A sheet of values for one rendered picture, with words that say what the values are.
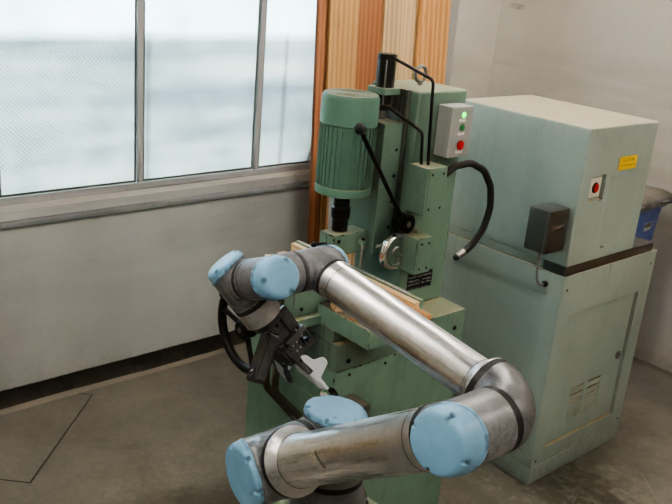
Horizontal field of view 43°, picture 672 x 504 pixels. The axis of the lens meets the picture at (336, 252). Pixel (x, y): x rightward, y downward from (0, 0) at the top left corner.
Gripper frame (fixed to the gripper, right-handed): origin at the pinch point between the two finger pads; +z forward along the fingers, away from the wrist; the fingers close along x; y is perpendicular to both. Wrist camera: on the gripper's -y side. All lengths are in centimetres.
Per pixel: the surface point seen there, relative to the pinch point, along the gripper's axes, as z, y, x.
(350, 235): 3, 63, 51
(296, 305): 4, 31, 46
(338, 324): 15, 35, 39
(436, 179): 2, 87, 30
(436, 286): 41, 81, 53
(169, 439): 54, 0, 154
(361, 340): 19.0, 33.3, 29.2
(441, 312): 44, 72, 46
